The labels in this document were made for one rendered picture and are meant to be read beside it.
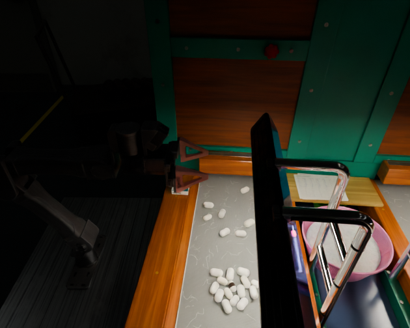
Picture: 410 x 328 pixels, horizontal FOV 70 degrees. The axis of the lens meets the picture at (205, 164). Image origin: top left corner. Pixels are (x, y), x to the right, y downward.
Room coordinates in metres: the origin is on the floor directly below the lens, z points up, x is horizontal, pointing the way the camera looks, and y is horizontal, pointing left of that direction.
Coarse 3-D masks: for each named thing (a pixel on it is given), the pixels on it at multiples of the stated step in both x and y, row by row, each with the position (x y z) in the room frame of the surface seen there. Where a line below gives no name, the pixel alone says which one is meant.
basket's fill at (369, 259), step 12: (312, 228) 0.66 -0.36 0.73; (348, 228) 0.66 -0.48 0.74; (312, 240) 0.61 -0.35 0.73; (348, 240) 0.61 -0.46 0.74; (372, 240) 0.62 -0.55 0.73; (336, 252) 0.56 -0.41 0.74; (372, 252) 0.57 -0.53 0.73; (336, 264) 0.52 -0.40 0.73; (360, 264) 0.52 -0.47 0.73; (372, 264) 0.52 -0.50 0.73
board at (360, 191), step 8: (288, 176) 0.88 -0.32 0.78; (352, 176) 0.88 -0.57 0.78; (288, 184) 0.83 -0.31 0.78; (352, 184) 0.83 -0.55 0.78; (360, 184) 0.83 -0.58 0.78; (368, 184) 0.83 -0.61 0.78; (296, 192) 0.79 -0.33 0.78; (352, 192) 0.79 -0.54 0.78; (360, 192) 0.79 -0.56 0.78; (368, 192) 0.79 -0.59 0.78; (376, 192) 0.79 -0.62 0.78; (296, 200) 0.75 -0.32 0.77; (304, 200) 0.75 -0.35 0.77; (312, 200) 0.75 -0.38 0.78; (320, 200) 0.75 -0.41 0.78; (328, 200) 0.75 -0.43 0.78; (352, 200) 0.75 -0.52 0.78; (360, 200) 0.75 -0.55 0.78; (368, 200) 0.75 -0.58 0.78; (376, 200) 0.75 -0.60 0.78
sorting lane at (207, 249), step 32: (224, 192) 0.83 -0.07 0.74; (192, 224) 0.67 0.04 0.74; (224, 224) 0.67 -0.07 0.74; (192, 256) 0.54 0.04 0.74; (224, 256) 0.54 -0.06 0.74; (256, 256) 0.54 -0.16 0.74; (192, 288) 0.44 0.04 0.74; (224, 288) 0.44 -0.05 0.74; (256, 288) 0.44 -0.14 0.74; (192, 320) 0.35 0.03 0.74; (224, 320) 0.35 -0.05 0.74; (256, 320) 0.35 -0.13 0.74
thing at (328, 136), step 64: (192, 0) 0.96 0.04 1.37; (256, 0) 0.94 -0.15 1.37; (320, 0) 0.91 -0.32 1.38; (384, 0) 0.91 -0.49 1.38; (192, 64) 0.96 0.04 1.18; (256, 64) 0.94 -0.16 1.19; (320, 64) 0.91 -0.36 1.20; (384, 64) 0.90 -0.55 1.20; (192, 128) 0.96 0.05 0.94; (320, 128) 0.91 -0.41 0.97; (384, 128) 0.88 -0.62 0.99
